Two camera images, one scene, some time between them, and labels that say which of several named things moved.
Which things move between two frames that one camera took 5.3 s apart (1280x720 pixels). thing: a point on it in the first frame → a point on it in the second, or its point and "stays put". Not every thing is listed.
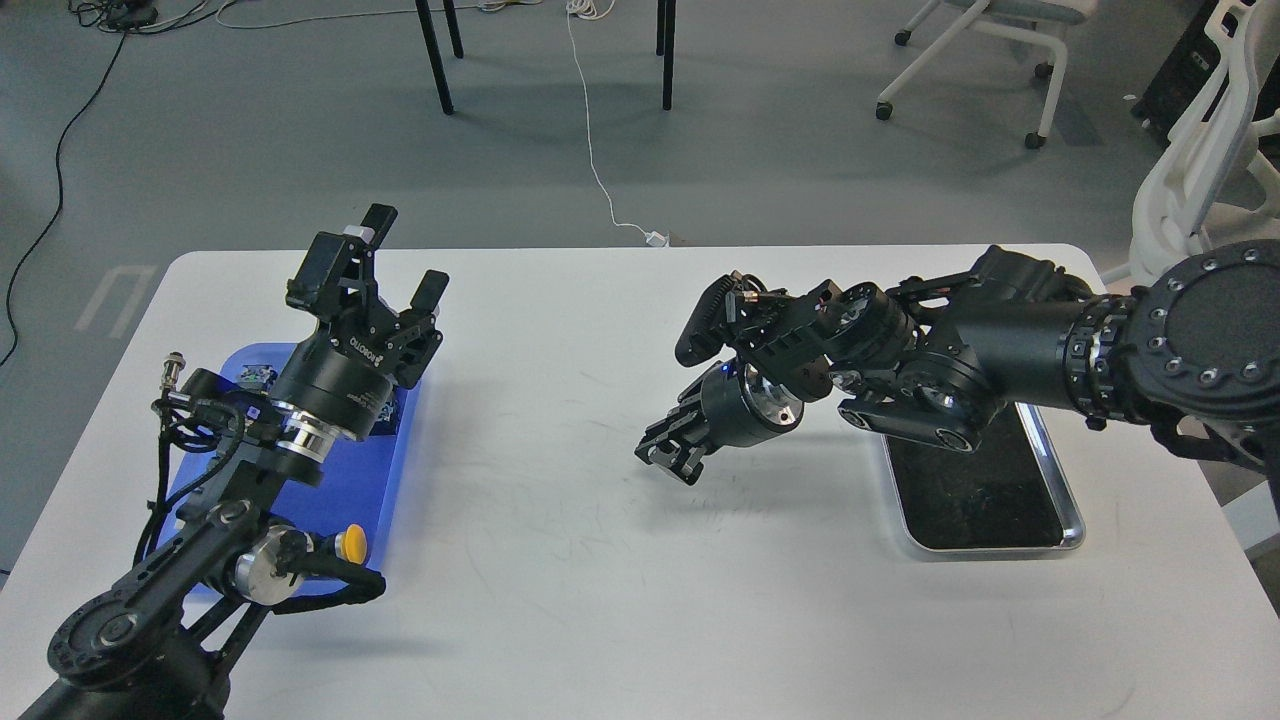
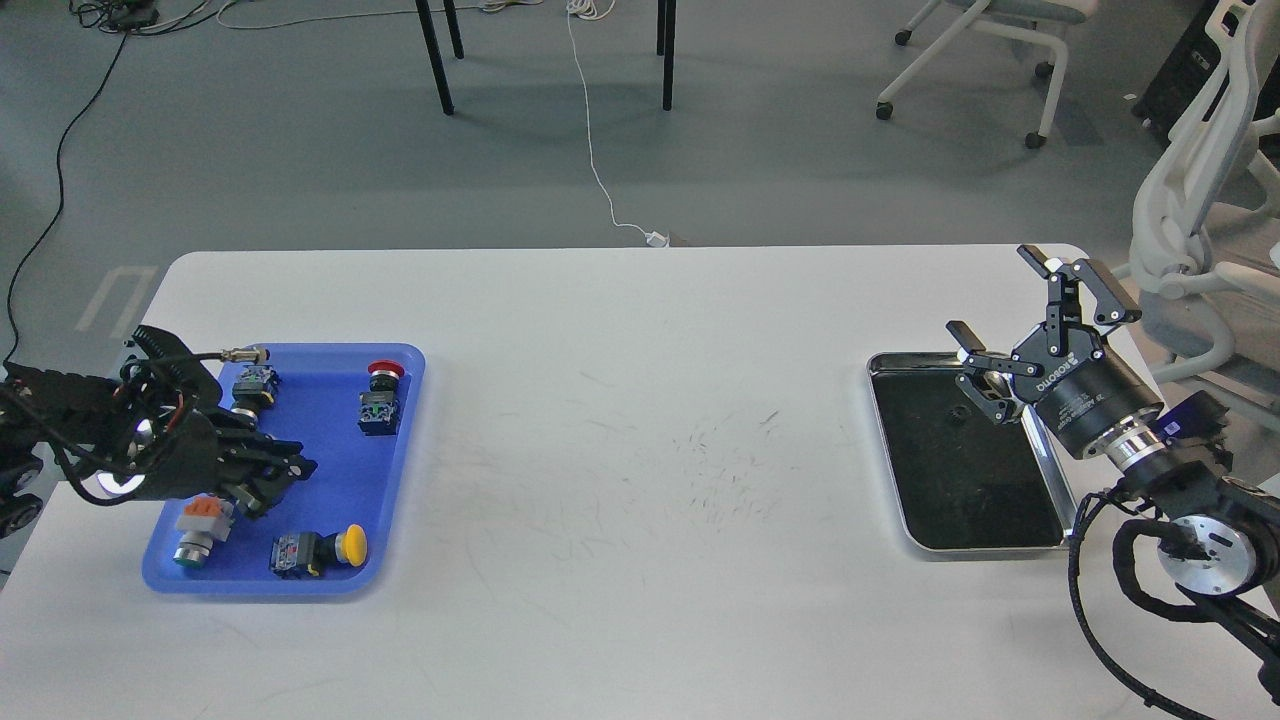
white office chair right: x=1201 y=189 stays put
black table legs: x=664 y=44 stays put
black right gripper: x=737 y=407 → x=1081 y=391
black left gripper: x=344 y=372 → x=187 y=453
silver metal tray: x=1011 y=494 stays put
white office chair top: x=1038 y=20 stays put
